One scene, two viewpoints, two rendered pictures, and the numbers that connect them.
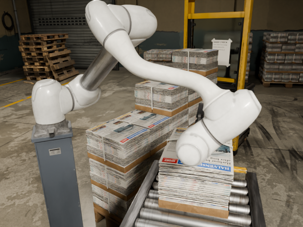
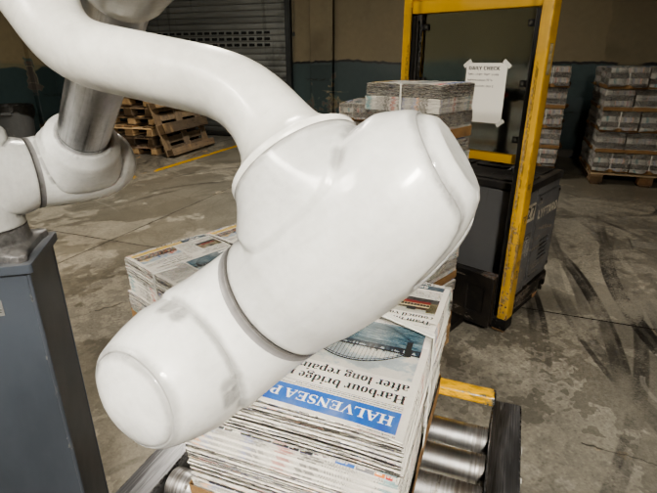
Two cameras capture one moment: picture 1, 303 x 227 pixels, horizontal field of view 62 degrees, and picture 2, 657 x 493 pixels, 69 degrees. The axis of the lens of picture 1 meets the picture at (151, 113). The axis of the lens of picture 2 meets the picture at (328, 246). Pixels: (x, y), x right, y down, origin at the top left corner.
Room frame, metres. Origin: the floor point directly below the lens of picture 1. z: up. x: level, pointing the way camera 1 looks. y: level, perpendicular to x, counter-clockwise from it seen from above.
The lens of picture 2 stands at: (0.41, -0.25, 1.39)
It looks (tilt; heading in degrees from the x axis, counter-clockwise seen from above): 22 degrees down; 5
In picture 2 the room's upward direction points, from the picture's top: straight up
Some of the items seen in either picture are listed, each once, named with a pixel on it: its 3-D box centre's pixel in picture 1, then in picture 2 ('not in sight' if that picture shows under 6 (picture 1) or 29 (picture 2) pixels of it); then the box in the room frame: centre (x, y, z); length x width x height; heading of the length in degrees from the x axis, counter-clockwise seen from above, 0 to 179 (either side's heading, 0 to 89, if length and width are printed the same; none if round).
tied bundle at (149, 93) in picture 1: (161, 96); not in sight; (2.14, -0.09, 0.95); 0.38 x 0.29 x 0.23; 54
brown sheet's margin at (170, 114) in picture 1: (161, 106); not in sight; (2.14, -0.09, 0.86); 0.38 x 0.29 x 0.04; 54
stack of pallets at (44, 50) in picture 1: (47, 56); (153, 107); (8.07, 3.23, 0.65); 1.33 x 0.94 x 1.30; 168
